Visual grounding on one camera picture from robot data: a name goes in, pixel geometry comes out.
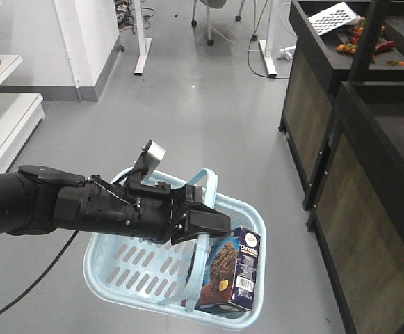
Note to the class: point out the light blue plastic basket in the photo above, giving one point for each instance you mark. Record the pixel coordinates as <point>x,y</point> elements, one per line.
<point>168,278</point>

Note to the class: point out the blue chocolate cookie box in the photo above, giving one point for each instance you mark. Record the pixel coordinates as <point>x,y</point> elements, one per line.
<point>230,274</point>

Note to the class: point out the dark wooden produce stand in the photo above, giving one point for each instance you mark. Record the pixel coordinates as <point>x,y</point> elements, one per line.
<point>346,138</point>

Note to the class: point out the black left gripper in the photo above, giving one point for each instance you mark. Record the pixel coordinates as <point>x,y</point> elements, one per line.
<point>155,213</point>

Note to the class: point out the white store shelving unit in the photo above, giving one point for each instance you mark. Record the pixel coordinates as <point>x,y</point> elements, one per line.
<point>20,114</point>

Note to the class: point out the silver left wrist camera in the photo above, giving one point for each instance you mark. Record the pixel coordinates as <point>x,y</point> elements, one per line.
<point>151,156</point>

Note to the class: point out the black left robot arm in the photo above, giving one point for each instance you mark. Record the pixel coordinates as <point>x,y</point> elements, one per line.
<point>37,200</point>

